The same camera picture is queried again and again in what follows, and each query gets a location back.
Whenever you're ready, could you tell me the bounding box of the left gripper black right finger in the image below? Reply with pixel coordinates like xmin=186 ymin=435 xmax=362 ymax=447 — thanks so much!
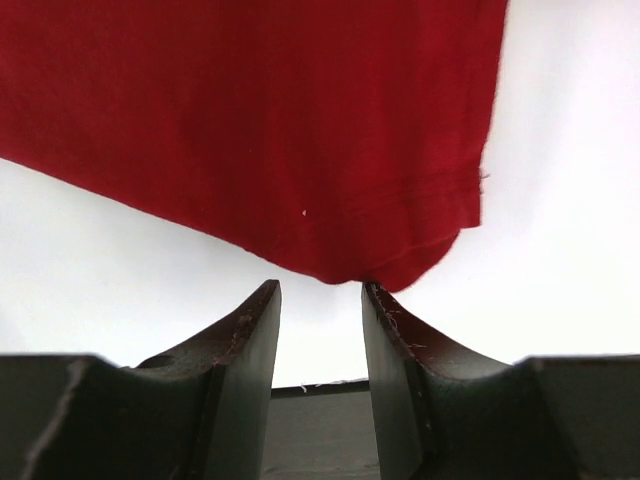
xmin=362 ymin=284 xmax=639 ymax=479

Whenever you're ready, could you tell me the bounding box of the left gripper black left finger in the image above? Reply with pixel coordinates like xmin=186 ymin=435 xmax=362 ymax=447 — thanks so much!
xmin=1 ymin=280 xmax=281 ymax=479

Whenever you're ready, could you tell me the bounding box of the red t shirt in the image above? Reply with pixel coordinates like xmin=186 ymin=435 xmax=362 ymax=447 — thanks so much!
xmin=1 ymin=0 xmax=507 ymax=292

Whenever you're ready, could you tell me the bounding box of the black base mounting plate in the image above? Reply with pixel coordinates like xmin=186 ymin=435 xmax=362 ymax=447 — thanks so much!
xmin=261 ymin=379 xmax=380 ymax=480

